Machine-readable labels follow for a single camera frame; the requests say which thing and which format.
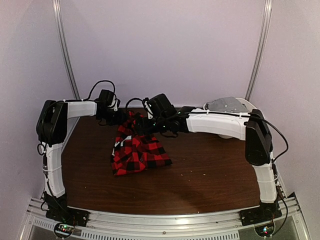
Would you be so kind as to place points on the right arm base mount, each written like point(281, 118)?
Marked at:
point(265, 212)

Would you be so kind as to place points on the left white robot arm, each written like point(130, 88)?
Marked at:
point(52, 131)

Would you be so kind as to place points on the aluminium frame post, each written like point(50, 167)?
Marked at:
point(264, 32)
point(64, 47)

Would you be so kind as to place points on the grey button shirt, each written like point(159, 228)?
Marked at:
point(227, 105)

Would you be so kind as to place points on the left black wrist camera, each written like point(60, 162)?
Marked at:
point(107, 100)

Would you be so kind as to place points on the left aluminium frame post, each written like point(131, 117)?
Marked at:
point(64, 47)

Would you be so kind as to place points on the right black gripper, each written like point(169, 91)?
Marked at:
point(140, 128)

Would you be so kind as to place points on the right aluminium frame post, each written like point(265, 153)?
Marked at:
point(264, 32)

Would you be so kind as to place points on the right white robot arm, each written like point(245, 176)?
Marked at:
point(250, 127)

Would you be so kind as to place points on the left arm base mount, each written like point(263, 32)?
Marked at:
point(58, 210)

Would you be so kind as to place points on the aluminium front rail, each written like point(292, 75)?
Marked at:
point(223, 225)

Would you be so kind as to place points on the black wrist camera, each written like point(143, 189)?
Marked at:
point(107, 100)
point(159, 106)

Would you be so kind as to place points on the red black plaid shirt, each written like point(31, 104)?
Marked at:
point(133, 153)

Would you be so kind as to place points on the white plastic tub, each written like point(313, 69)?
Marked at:
point(228, 119)

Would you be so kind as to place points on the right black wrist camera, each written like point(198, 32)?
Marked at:
point(159, 106)

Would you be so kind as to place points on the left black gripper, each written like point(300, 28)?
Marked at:
point(120, 119)

